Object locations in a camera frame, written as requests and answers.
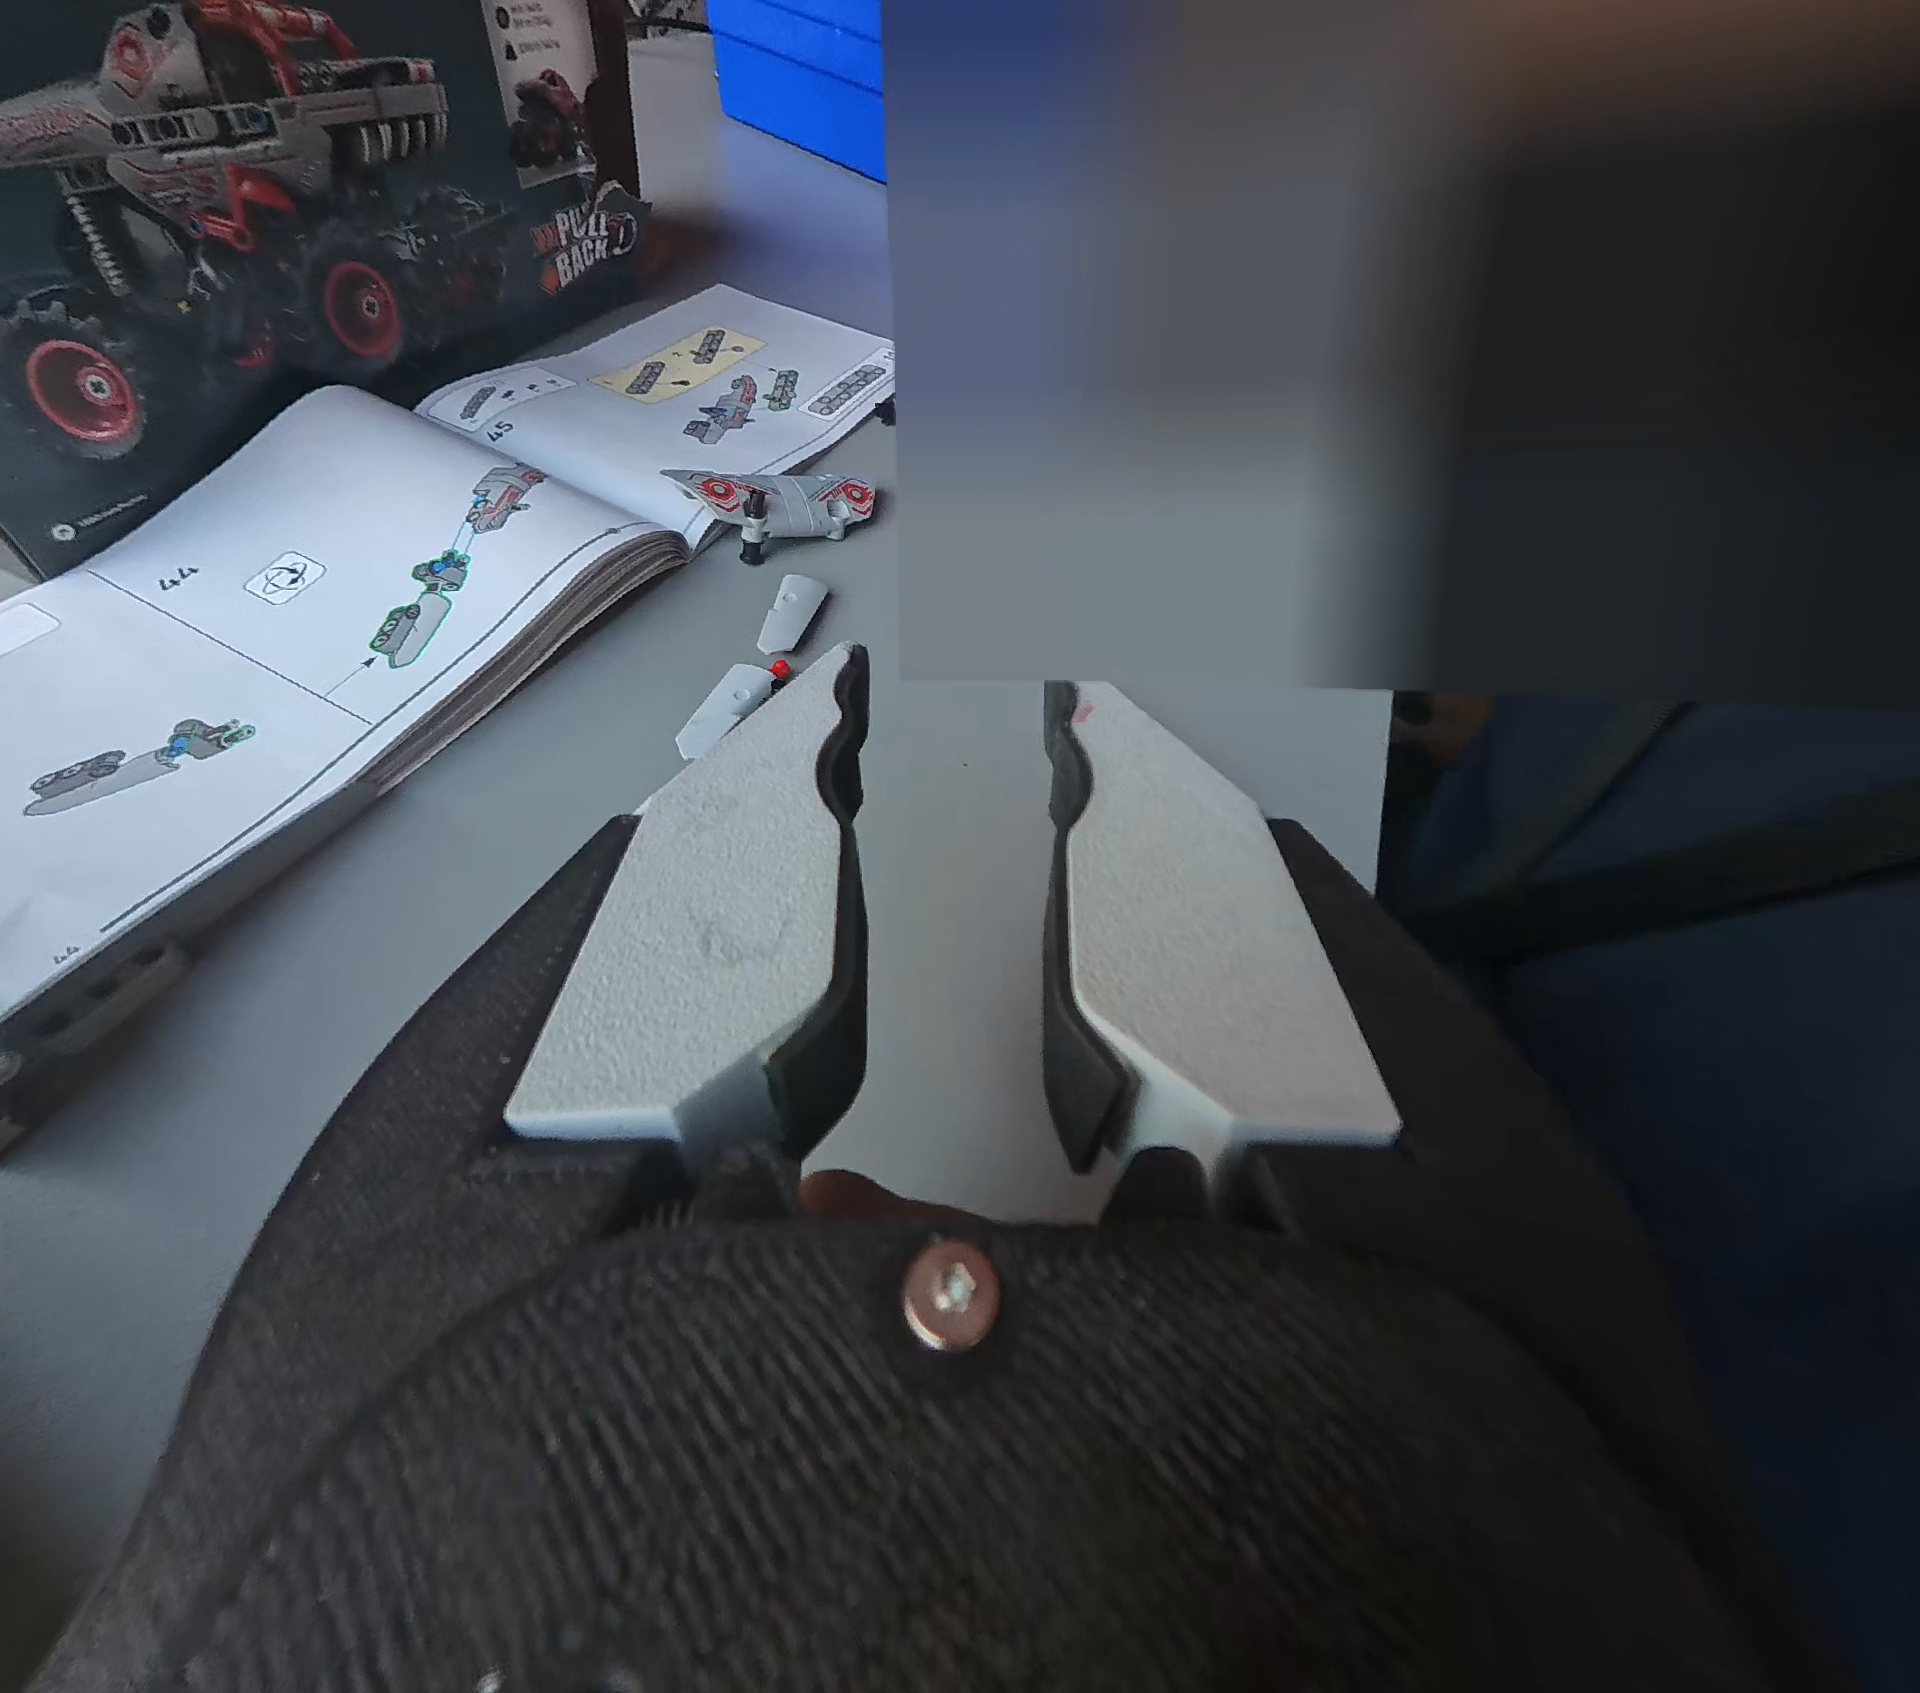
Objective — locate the open lego instruction booklet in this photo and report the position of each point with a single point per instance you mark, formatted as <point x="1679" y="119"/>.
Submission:
<point x="300" y="493"/>

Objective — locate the blue plastic bin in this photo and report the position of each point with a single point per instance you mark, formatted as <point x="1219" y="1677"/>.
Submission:
<point x="795" y="28"/>

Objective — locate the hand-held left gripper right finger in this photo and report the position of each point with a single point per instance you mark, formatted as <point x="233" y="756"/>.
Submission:
<point x="1200" y="943"/>

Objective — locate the grey lego panel red pin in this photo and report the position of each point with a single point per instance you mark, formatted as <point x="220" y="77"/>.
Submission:
<point x="729" y="706"/>

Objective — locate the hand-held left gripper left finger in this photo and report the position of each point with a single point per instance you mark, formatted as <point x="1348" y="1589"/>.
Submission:
<point x="705" y="912"/>

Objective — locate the small grey lego panel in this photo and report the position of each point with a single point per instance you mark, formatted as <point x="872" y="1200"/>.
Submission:
<point x="790" y="613"/>

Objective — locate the grey lego assembly red stickers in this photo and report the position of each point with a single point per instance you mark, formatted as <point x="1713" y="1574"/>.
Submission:
<point x="795" y="501"/>

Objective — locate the dark blue cloth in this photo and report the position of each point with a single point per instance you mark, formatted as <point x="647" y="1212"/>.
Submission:
<point x="1724" y="1197"/>

